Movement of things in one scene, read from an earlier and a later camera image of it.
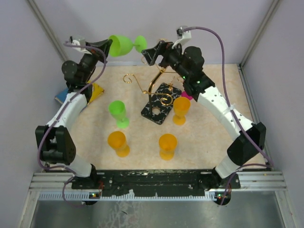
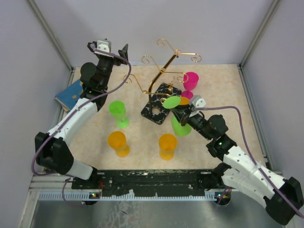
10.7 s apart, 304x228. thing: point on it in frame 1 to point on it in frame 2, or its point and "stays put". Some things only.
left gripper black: (103, 45) to (117, 61)
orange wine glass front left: (117, 140) stays put
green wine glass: (122, 46) to (178, 129)
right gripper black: (150, 54) to (184, 113)
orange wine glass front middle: (167, 143) stays put
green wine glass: (117, 110) stays put
